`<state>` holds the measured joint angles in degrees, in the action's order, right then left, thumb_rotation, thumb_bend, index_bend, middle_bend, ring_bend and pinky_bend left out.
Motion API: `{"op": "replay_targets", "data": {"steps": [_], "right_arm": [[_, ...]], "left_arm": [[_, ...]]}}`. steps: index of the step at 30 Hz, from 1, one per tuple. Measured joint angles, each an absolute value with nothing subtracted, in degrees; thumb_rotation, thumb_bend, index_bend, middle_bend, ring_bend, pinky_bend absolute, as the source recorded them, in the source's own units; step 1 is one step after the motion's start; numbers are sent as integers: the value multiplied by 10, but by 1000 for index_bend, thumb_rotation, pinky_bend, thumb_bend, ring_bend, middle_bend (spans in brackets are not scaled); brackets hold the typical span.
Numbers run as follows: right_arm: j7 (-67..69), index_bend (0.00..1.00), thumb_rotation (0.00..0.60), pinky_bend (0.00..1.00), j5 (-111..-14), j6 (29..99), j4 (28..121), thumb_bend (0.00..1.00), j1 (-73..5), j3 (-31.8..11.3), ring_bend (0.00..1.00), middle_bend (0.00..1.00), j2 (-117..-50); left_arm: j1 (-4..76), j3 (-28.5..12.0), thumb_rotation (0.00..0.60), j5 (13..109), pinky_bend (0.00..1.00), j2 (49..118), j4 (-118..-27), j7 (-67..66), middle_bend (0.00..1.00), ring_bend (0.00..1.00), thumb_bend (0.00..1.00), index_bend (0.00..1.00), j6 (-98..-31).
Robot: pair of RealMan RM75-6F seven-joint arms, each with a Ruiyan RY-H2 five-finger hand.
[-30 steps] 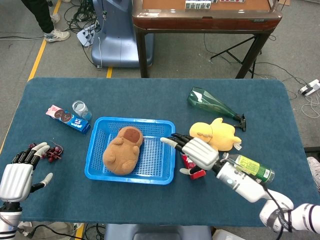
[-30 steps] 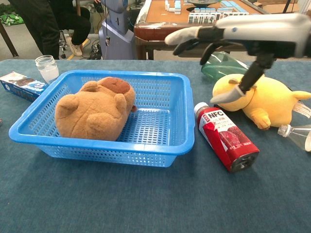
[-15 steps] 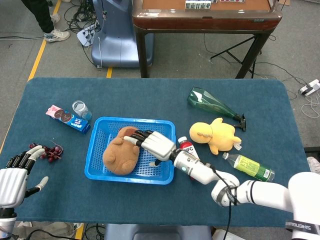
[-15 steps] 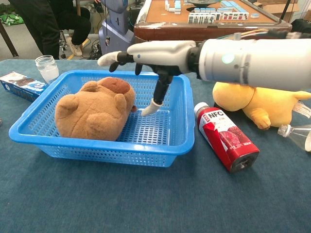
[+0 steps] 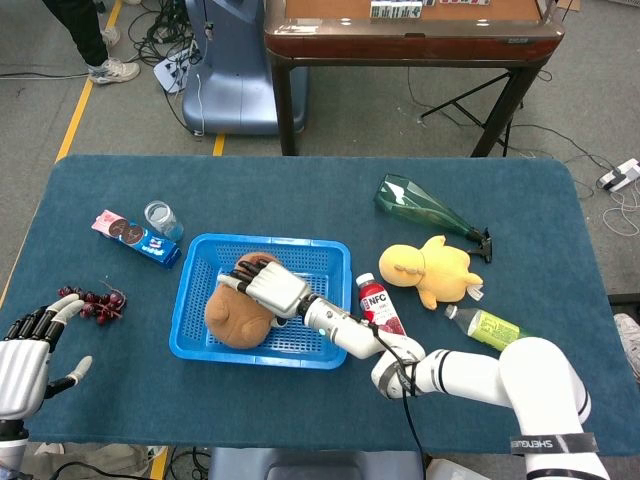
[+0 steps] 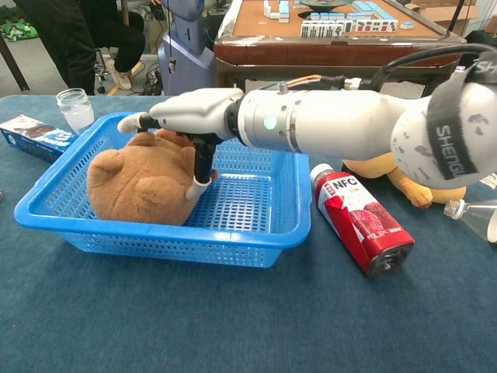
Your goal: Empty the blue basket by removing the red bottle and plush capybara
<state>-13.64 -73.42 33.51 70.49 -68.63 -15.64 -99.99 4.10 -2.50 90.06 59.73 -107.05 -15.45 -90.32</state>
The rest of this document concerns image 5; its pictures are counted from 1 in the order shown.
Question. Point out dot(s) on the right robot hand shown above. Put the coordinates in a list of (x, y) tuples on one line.
[(275, 290)]

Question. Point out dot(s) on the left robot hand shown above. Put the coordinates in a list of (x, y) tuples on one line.
[(22, 370)]

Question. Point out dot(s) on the brown capybara plush toy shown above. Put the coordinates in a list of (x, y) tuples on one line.
[(230, 315)]

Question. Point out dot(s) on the red NFC juice bottle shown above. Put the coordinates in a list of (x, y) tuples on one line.
[(377, 302)]

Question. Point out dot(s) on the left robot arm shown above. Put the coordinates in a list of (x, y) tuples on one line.
[(12, 445)]

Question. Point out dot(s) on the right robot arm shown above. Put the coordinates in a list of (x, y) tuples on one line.
[(450, 375)]

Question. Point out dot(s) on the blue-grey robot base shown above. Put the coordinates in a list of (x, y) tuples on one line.
[(315, 465)]

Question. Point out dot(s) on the blue plastic basket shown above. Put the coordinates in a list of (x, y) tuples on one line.
[(310, 250)]

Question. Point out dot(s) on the teal table cloth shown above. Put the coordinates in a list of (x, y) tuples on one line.
[(300, 200)]

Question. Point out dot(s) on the dark red grape bunch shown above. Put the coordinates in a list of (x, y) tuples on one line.
[(105, 305)]

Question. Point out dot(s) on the clear plastic cup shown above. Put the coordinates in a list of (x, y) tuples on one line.
[(162, 220)]

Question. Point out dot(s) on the blue cookie box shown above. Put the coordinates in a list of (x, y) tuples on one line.
[(145, 242)]

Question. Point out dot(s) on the green faceted bottle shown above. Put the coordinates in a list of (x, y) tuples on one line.
[(415, 205)]

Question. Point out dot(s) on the yellow duck plush toy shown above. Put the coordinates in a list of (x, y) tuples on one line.
[(440, 275)]

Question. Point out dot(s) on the clear bottle with green label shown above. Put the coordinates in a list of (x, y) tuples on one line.
[(485, 325)]

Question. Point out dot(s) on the small black clip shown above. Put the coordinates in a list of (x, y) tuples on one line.
[(485, 245)]

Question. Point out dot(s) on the white power strip with plugs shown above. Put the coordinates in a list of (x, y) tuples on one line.
[(170, 72)]

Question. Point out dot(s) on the brown mahjong table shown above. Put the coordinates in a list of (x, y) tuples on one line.
[(400, 45)]

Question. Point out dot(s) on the mahjong tile row dark print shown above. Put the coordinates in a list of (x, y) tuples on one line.
[(395, 9)]

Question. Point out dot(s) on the person's leg and shoe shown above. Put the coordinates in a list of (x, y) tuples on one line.
[(80, 30)]

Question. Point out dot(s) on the mahjong tile row red print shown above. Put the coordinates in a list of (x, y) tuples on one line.
[(465, 2)]

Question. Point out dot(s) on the blue-grey machine pedestal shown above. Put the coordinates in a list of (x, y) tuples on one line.
[(235, 90)]

